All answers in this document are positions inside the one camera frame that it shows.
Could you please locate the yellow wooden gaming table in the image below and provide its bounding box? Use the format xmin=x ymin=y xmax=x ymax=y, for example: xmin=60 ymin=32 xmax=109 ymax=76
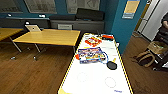
xmin=57 ymin=31 xmax=135 ymax=94

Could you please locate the small orange object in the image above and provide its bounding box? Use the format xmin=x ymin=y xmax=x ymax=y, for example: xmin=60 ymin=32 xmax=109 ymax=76
xmin=84 ymin=35 xmax=103 ymax=48

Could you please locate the small orange puck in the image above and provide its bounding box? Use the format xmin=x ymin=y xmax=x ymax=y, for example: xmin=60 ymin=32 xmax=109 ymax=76
xmin=74 ymin=54 xmax=81 ymax=61

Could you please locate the long grey bench sofa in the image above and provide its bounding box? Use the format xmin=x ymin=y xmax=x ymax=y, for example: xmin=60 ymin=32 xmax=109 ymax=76
xmin=49 ymin=18 xmax=106 ymax=35

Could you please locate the blue plastic loop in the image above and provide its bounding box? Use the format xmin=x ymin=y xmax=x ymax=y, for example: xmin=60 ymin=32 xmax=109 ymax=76
xmin=100 ymin=49 xmax=112 ymax=63

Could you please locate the small red flat box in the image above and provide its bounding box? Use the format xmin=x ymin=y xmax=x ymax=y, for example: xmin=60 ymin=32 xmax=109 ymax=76
xmin=101 ymin=33 xmax=115 ymax=41

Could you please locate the black round disc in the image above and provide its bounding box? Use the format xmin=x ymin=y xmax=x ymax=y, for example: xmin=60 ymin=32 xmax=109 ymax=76
xmin=106 ymin=60 xmax=119 ymax=71

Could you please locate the brown backpack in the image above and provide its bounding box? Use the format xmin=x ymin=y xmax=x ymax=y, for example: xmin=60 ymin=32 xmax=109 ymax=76
xmin=133 ymin=50 xmax=157 ymax=69

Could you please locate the tan cardboard box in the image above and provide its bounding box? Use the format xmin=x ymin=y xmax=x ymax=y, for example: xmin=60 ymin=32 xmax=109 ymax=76
xmin=147 ymin=40 xmax=166 ymax=56

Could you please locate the dark framed wall window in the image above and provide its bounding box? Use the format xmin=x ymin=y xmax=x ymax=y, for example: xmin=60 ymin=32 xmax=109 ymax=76
xmin=23 ymin=0 xmax=58 ymax=14
xmin=64 ymin=0 xmax=101 ymax=15
xmin=0 ymin=0 xmax=23 ymax=14

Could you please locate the yellow wall sign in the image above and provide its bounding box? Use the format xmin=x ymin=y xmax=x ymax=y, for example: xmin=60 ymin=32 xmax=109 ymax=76
xmin=121 ymin=0 xmax=141 ymax=20

